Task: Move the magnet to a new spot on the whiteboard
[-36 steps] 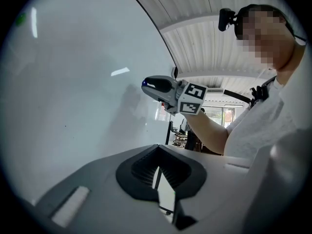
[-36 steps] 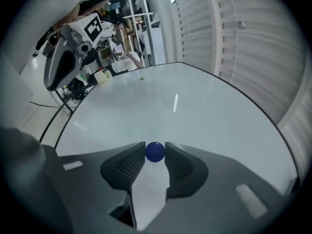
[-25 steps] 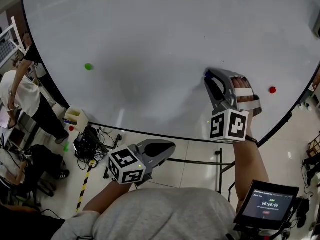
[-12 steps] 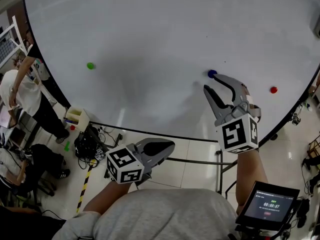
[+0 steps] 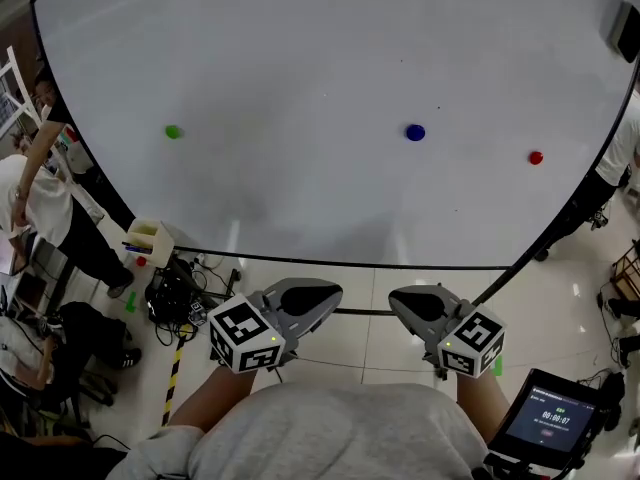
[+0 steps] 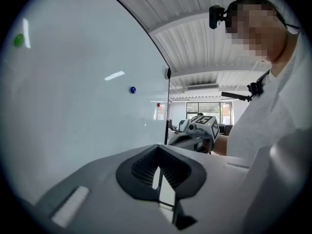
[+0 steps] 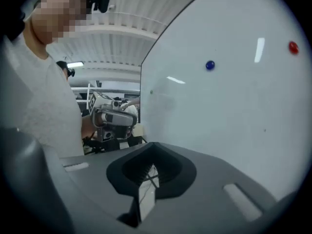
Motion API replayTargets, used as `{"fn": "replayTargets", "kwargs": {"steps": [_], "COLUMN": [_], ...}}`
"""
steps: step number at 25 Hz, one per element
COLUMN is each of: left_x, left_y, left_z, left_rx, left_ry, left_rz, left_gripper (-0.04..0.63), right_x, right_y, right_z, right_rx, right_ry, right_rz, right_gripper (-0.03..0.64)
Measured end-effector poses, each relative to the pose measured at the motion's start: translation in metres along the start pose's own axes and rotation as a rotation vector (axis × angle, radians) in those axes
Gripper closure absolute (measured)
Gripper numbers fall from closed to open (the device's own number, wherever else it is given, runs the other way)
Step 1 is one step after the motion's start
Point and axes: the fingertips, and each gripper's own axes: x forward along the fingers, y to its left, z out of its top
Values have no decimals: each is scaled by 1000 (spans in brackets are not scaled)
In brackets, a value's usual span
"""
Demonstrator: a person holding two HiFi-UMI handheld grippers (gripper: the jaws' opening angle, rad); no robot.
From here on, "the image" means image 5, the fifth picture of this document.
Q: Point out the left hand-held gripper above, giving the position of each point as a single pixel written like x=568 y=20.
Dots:
x=305 y=313

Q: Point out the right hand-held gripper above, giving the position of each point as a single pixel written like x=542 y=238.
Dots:
x=425 y=313

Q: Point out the black tablet with timer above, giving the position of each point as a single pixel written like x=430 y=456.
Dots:
x=547 y=418

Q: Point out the grey black whiteboard eraser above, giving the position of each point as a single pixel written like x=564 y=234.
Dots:
x=622 y=30

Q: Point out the blue small ball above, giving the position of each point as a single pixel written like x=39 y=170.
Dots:
x=415 y=132

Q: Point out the white pen tray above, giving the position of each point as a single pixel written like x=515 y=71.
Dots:
x=157 y=245

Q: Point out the person's right forearm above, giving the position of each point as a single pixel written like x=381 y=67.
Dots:
x=482 y=408

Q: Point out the black shoe with white stripes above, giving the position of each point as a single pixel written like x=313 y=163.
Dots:
x=127 y=357

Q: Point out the person's left forearm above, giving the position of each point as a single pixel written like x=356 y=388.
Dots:
x=210 y=398

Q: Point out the white metal rack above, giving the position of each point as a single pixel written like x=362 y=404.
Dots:
x=12 y=93

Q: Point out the person's grey shirt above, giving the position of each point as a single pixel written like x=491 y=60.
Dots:
x=325 y=433

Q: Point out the green tape strip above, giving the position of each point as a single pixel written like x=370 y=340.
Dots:
x=131 y=302
x=497 y=365

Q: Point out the blue marker pen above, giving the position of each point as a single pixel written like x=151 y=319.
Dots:
x=135 y=248

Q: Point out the large white whiteboard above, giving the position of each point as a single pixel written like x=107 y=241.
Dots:
x=300 y=68

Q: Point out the yellow black striped tape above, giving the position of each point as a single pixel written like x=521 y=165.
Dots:
x=172 y=383

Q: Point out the wooden stool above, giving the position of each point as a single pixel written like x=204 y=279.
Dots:
x=627 y=268

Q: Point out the black metal whiteboard stand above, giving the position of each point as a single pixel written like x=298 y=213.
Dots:
x=365 y=312

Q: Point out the green small ball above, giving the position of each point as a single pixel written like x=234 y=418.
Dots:
x=172 y=131

